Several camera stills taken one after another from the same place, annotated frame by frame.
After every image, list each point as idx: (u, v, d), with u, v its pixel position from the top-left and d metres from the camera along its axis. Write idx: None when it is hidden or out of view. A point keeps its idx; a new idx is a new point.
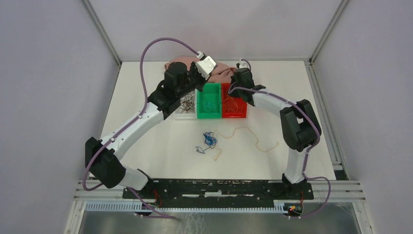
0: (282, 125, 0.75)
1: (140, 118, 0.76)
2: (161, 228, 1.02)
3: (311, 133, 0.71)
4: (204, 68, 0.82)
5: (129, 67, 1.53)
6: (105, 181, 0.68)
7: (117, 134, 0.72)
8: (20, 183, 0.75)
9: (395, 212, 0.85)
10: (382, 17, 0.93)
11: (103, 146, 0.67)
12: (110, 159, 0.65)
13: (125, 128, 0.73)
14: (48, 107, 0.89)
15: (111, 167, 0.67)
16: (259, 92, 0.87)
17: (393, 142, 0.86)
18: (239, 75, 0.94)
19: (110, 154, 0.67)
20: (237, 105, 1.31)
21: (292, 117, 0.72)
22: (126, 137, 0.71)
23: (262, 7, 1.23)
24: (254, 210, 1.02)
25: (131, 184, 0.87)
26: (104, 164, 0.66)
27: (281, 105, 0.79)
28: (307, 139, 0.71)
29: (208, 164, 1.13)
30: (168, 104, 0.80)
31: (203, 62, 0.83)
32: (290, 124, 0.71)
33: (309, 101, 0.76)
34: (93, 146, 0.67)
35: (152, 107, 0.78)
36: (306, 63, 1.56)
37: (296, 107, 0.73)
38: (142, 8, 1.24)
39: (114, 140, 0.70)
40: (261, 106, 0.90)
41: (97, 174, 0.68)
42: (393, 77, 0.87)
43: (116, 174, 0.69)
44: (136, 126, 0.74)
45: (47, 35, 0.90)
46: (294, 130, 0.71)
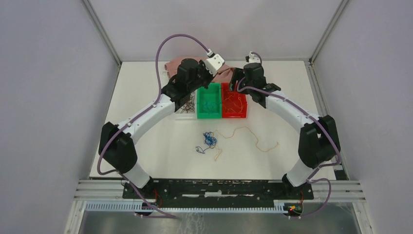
0: (300, 140, 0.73)
1: (154, 107, 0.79)
2: (161, 228, 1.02)
3: (329, 151, 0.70)
4: (214, 65, 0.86)
5: (129, 67, 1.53)
6: (120, 165, 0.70)
7: (133, 120, 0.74)
8: (19, 184, 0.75)
9: (395, 211, 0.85)
10: (382, 17, 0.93)
11: (120, 129, 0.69)
12: (126, 143, 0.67)
13: (140, 115, 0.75)
14: (47, 107, 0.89)
15: (127, 151, 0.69)
16: (274, 96, 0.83)
17: (393, 142, 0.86)
18: (251, 72, 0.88)
19: (127, 137, 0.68)
20: (237, 105, 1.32)
21: (313, 136, 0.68)
22: (141, 123, 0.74)
23: (262, 7, 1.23)
24: (254, 210, 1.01)
25: (134, 180, 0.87)
26: (121, 147, 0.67)
27: (301, 118, 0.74)
28: (324, 158, 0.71)
29: (208, 164, 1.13)
30: (179, 96, 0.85)
31: (213, 59, 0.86)
32: (310, 143, 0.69)
33: (332, 117, 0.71)
34: (109, 130, 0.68)
35: (166, 98, 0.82)
36: (306, 63, 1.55)
37: (319, 126, 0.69)
38: (142, 8, 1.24)
39: (130, 125, 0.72)
40: (273, 109, 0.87)
41: (111, 159, 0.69)
42: (393, 77, 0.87)
43: (129, 159, 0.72)
44: (151, 114, 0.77)
45: (47, 35, 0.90)
46: (313, 150, 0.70)
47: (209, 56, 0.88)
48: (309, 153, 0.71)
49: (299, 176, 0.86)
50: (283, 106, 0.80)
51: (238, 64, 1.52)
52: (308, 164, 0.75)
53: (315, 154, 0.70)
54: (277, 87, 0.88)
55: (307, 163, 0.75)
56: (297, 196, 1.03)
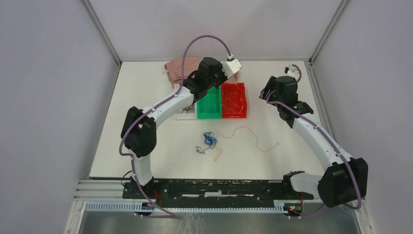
0: (323, 177, 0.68)
1: (175, 97, 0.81)
2: (161, 228, 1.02)
3: (352, 196, 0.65)
4: (231, 68, 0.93)
5: (129, 67, 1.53)
6: (140, 148, 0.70)
7: (157, 107, 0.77)
8: (19, 183, 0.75)
9: (395, 211, 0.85)
10: (382, 17, 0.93)
11: (144, 114, 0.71)
12: (150, 126, 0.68)
13: (164, 102, 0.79)
14: (46, 106, 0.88)
15: (150, 135, 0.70)
16: (305, 120, 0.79)
17: (393, 142, 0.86)
18: (283, 87, 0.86)
19: (151, 121, 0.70)
20: (237, 105, 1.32)
21: (340, 178, 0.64)
22: (164, 110, 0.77)
23: (262, 8, 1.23)
24: (254, 210, 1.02)
25: (140, 173, 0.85)
26: (144, 129, 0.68)
27: (330, 155, 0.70)
28: (345, 201, 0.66)
29: (208, 164, 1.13)
30: (199, 89, 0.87)
31: (231, 62, 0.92)
32: (334, 184, 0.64)
33: (365, 162, 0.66)
34: (134, 115, 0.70)
35: (186, 90, 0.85)
36: (306, 63, 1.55)
37: (347, 167, 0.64)
38: (142, 8, 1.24)
39: (154, 110, 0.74)
40: (301, 133, 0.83)
41: (133, 142, 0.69)
42: (393, 76, 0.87)
43: (150, 143, 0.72)
44: (173, 103, 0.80)
45: (47, 35, 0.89)
46: (335, 192, 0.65)
47: (229, 59, 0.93)
48: (329, 193, 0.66)
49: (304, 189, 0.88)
50: (313, 135, 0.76)
51: (238, 64, 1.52)
52: (325, 202, 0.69)
53: (336, 196, 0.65)
54: (310, 108, 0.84)
55: (325, 201, 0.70)
56: (298, 194, 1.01)
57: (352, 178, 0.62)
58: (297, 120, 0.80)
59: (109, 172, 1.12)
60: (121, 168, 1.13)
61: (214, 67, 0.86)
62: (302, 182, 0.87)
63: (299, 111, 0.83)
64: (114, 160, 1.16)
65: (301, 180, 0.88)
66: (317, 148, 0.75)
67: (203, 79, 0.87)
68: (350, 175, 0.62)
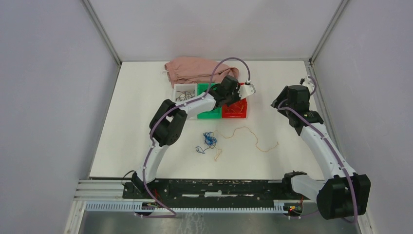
0: (322, 189, 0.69)
1: (202, 99, 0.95)
2: (161, 228, 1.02)
3: (348, 210, 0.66)
4: (247, 91, 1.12)
5: (129, 67, 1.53)
6: (167, 136, 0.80)
7: (187, 103, 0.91)
8: (19, 184, 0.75)
9: (395, 211, 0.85)
10: (382, 17, 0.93)
11: (177, 107, 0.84)
12: (182, 117, 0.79)
13: (193, 101, 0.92)
14: (46, 106, 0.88)
15: (179, 125, 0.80)
16: (313, 129, 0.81)
17: (393, 142, 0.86)
18: (295, 94, 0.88)
19: (182, 113, 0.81)
20: (237, 105, 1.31)
21: (340, 191, 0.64)
22: (193, 107, 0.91)
23: (262, 8, 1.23)
24: (254, 210, 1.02)
25: (149, 168, 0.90)
26: (176, 120, 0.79)
27: (333, 167, 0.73)
28: (342, 215, 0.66)
29: (209, 164, 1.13)
30: (219, 99, 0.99)
31: (248, 87, 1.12)
32: (333, 196, 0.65)
33: (367, 179, 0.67)
34: (168, 106, 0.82)
35: (210, 96, 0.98)
36: (306, 63, 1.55)
37: (348, 182, 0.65)
38: (142, 8, 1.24)
39: (185, 105, 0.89)
40: (307, 141, 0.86)
41: (162, 129, 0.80)
42: (393, 76, 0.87)
43: (176, 134, 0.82)
44: (200, 103, 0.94)
45: (47, 35, 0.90)
46: (333, 205, 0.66)
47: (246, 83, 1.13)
48: (327, 205, 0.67)
49: (303, 191, 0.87)
50: (320, 146, 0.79)
51: (238, 64, 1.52)
52: (322, 213, 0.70)
53: (334, 208, 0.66)
54: (321, 118, 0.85)
55: (321, 212, 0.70)
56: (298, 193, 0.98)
57: (351, 191, 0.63)
58: (306, 128, 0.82)
59: (109, 172, 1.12)
60: (121, 168, 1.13)
61: (234, 84, 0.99)
62: (302, 183, 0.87)
63: (309, 120, 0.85)
64: (114, 159, 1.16)
65: (302, 182, 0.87)
66: (321, 158, 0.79)
67: (223, 90, 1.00)
68: (350, 189, 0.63)
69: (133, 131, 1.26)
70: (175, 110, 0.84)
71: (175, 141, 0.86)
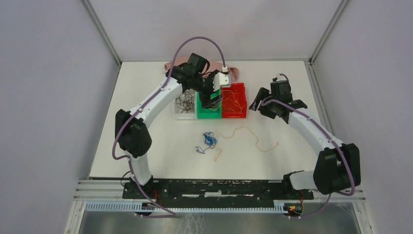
0: (316, 165, 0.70)
1: (162, 91, 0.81)
2: (161, 228, 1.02)
3: (346, 182, 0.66)
4: (220, 80, 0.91)
5: (129, 67, 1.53)
6: (137, 148, 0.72)
7: (143, 105, 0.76)
8: (20, 183, 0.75)
9: (394, 211, 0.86)
10: (382, 17, 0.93)
11: (132, 116, 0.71)
12: (140, 127, 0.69)
13: (150, 100, 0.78)
14: (47, 106, 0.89)
15: (141, 135, 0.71)
16: (298, 112, 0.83)
17: (394, 142, 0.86)
18: (277, 87, 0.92)
19: (140, 123, 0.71)
20: (237, 105, 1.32)
21: (332, 162, 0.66)
22: (152, 107, 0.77)
23: (262, 8, 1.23)
24: (254, 210, 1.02)
25: (139, 174, 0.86)
26: (136, 132, 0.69)
27: (323, 142, 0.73)
28: (340, 188, 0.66)
29: (208, 164, 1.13)
30: (186, 76, 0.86)
31: (222, 75, 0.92)
32: (327, 168, 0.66)
33: (356, 146, 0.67)
34: (123, 118, 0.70)
35: (173, 81, 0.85)
36: (306, 63, 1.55)
37: (339, 152, 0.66)
38: (142, 8, 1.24)
39: (141, 110, 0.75)
40: (295, 126, 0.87)
41: (127, 144, 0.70)
42: (393, 76, 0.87)
43: (145, 142, 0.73)
44: (160, 97, 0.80)
45: (47, 36, 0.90)
46: (329, 177, 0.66)
47: (222, 71, 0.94)
48: (323, 179, 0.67)
49: (306, 186, 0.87)
50: (306, 126, 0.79)
51: (238, 64, 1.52)
52: (319, 190, 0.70)
53: (330, 180, 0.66)
54: (305, 104, 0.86)
55: (319, 190, 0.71)
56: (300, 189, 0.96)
57: (344, 160, 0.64)
58: (291, 114, 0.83)
59: (109, 172, 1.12)
60: (121, 168, 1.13)
61: (203, 62, 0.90)
62: (307, 180, 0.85)
63: (293, 106, 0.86)
64: (114, 159, 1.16)
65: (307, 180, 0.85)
66: (310, 138, 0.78)
67: (191, 68, 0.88)
68: (343, 158, 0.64)
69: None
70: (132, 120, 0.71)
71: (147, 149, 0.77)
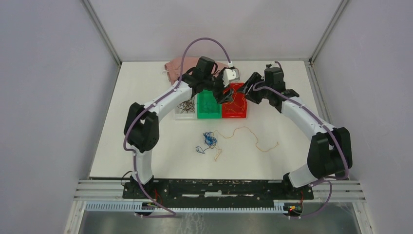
0: (310, 150, 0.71)
1: (175, 91, 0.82)
2: (161, 228, 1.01)
3: (338, 165, 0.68)
4: (228, 75, 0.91)
5: (129, 67, 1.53)
6: (143, 144, 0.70)
7: (158, 101, 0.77)
8: (20, 183, 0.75)
9: (394, 211, 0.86)
10: (382, 17, 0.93)
11: (145, 109, 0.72)
12: (153, 120, 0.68)
13: (164, 97, 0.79)
14: (47, 106, 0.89)
15: (152, 129, 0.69)
16: (291, 101, 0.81)
17: (393, 142, 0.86)
18: (272, 75, 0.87)
19: (153, 115, 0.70)
20: (237, 105, 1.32)
21: (325, 146, 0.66)
22: (165, 104, 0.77)
23: (262, 8, 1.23)
24: (254, 210, 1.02)
25: (141, 172, 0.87)
26: (147, 125, 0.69)
27: (314, 126, 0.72)
28: (332, 171, 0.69)
29: (208, 164, 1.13)
30: (196, 83, 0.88)
31: (230, 70, 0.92)
32: (320, 153, 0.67)
33: (347, 130, 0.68)
34: (137, 110, 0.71)
35: (184, 84, 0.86)
36: (306, 63, 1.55)
37: (331, 136, 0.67)
38: (142, 8, 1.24)
39: (155, 105, 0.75)
40: (289, 114, 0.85)
41: (137, 138, 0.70)
42: (393, 76, 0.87)
43: (153, 137, 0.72)
44: (173, 96, 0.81)
45: (47, 36, 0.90)
46: (323, 161, 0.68)
47: (229, 67, 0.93)
48: (317, 164, 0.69)
49: (303, 180, 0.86)
50: (298, 113, 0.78)
51: (238, 64, 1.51)
52: (314, 174, 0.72)
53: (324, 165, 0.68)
54: (297, 93, 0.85)
55: (313, 174, 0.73)
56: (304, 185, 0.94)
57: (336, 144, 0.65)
58: (284, 102, 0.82)
59: (109, 172, 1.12)
60: (121, 168, 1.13)
61: (211, 66, 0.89)
62: (304, 177, 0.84)
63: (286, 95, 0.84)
64: (114, 159, 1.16)
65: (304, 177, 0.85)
66: (302, 125, 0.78)
67: (199, 72, 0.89)
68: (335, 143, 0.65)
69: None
70: (145, 113, 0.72)
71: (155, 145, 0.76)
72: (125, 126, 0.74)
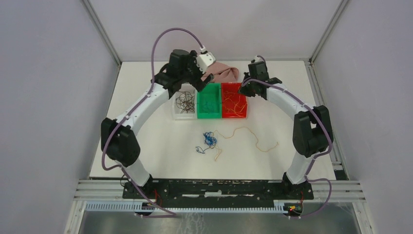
0: (293, 128, 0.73)
1: (148, 97, 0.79)
2: (161, 228, 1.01)
3: (322, 142, 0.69)
4: (205, 61, 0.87)
5: (129, 67, 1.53)
6: (124, 158, 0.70)
7: (130, 112, 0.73)
8: (20, 183, 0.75)
9: (393, 211, 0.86)
10: (383, 17, 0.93)
11: (119, 124, 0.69)
12: (128, 134, 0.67)
13: (137, 107, 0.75)
14: (47, 107, 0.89)
15: (128, 144, 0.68)
16: (274, 87, 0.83)
17: (393, 143, 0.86)
18: (253, 67, 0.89)
19: (128, 129, 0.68)
20: (237, 105, 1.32)
21: (306, 123, 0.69)
22: (139, 114, 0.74)
23: (263, 8, 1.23)
24: (254, 210, 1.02)
25: (135, 177, 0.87)
26: (123, 140, 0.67)
27: (296, 107, 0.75)
28: (317, 147, 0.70)
29: (209, 164, 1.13)
30: (171, 83, 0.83)
31: (204, 55, 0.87)
32: (303, 130, 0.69)
33: (326, 108, 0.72)
34: (109, 126, 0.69)
35: (159, 86, 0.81)
36: (306, 63, 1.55)
37: (312, 114, 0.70)
38: (141, 8, 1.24)
39: (128, 117, 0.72)
40: (274, 101, 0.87)
41: (114, 154, 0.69)
42: (393, 77, 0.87)
43: (133, 149, 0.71)
44: (147, 103, 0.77)
45: (47, 36, 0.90)
46: (306, 137, 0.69)
47: (201, 52, 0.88)
48: (301, 141, 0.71)
49: (296, 170, 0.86)
50: (283, 97, 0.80)
51: (239, 64, 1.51)
52: (301, 152, 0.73)
53: (307, 141, 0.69)
54: (279, 79, 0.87)
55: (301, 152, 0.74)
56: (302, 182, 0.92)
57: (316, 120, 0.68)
58: (268, 89, 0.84)
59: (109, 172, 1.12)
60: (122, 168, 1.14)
61: (183, 59, 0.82)
62: (299, 170, 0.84)
63: (269, 82, 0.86)
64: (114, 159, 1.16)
65: (297, 170, 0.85)
66: (287, 108, 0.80)
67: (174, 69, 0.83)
68: (315, 119, 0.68)
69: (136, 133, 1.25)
70: (119, 127, 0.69)
71: (136, 155, 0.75)
72: (102, 143, 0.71)
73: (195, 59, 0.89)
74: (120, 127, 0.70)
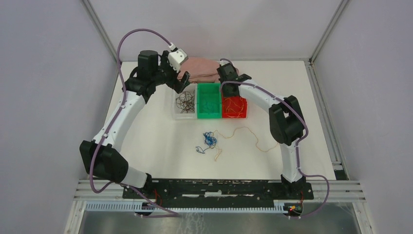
0: (271, 121, 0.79)
1: (123, 108, 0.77)
2: (161, 228, 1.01)
3: (298, 127, 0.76)
4: (176, 58, 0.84)
5: (129, 67, 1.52)
6: (112, 175, 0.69)
7: (108, 129, 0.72)
8: (20, 183, 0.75)
9: (394, 211, 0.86)
10: (382, 17, 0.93)
11: (99, 144, 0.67)
12: (111, 153, 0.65)
13: (113, 122, 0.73)
14: (47, 107, 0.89)
15: (114, 162, 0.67)
16: (245, 84, 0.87)
17: (393, 143, 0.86)
18: (221, 69, 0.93)
19: (109, 148, 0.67)
20: (237, 105, 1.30)
21: (280, 114, 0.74)
22: (117, 128, 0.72)
23: (263, 8, 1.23)
24: (254, 210, 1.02)
25: (133, 182, 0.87)
26: (106, 159, 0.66)
27: (269, 101, 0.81)
28: (294, 133, 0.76)
29: (209, 164, 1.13)
30: (144, 86, 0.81)
31: (175, 52, 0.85)
32: (278, 121, 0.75)
33: (296, 97, 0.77)
34: (88, 149, 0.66)
35: (131, 94, 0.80)
36: (306, 63, 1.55)
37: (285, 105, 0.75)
38: (141, 8, 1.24)
39: (106, 135, 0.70)
40: (246, 97, 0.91)
41: (103, 173, 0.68)
42: (393, 76, 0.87)
43: (119, 165, 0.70)
44: (123, 115, 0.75)
45: (47, 37, 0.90)
46: (282, 127, 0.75)
47: (171, 50, 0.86)
48: (279, 131, 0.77)
49: (286, 165, 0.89)
50: (255, 93, 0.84)
51: (238, 63, 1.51)
52: (282, 141, 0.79)
53: (284, 130, 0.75)
54: (248, 75, 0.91)
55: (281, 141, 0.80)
56: (300, 178, 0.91)
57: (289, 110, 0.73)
58: (240, 87, 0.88)
59: None
60: None
61: (154, 60, 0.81)
62: (290, 165, 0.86)
63: (239, 80, 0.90)
64: None
65: (289, 164, 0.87)
66: (259, 102, 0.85)
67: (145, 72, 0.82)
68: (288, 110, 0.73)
69: (127, 134, 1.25)
70: (100, 148, 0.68)
71: (123, 170, 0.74)
72: (85, 166, 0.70)
73: (167, 58, 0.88)
74: (101, 147, 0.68)
